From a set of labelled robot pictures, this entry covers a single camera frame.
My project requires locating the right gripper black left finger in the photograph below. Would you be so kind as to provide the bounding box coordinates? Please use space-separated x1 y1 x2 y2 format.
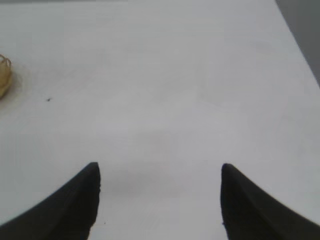
0 161 101 240

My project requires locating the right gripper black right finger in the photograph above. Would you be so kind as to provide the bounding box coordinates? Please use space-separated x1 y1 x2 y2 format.
220 163 320 240

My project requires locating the yellow woven wicker basket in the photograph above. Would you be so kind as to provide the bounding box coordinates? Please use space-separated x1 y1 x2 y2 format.
0 54 13 100

